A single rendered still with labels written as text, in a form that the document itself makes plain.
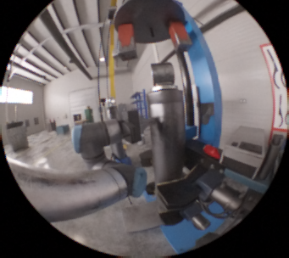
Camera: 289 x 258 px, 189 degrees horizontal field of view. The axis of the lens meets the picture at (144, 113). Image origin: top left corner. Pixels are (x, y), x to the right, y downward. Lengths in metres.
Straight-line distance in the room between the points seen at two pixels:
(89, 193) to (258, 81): 2.35
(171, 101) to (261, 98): 2.06
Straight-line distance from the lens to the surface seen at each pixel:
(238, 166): 0.54
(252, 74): 2.29
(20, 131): 7.93
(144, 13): 0.76
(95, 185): 0.16
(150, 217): 1.32
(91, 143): 0.28
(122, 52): 0.58
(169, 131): 0.42
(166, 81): 0.48
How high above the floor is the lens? 1.41
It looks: 5 degrees down
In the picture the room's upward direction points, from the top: 6 degrees counter-clockwise
